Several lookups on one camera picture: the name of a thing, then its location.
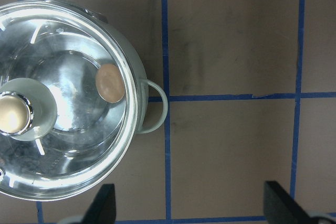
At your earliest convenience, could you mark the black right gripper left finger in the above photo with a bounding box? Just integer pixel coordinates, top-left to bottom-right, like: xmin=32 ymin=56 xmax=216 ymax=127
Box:
xmin=81 ymin=184 xmax=116 ymax=224

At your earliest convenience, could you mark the mint green electric pot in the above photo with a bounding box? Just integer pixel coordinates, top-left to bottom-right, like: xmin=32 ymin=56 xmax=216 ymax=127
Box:
xmin=0 ymin=0 xmax=169 ymax=204

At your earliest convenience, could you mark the glass pot lid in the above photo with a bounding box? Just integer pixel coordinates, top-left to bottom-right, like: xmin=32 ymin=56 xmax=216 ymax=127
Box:
xmin=0 ymin=0 xmax=139 ymax=203

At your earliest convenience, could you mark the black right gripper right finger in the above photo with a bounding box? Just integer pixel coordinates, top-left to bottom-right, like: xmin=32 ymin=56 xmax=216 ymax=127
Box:
xmin=263 ymin=181 xmax=319 ymax=224

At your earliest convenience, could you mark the brown egg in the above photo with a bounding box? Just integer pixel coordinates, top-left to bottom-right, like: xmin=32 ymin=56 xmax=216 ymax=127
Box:
xmin=95 ymin=64 xmax=125 ymax=103

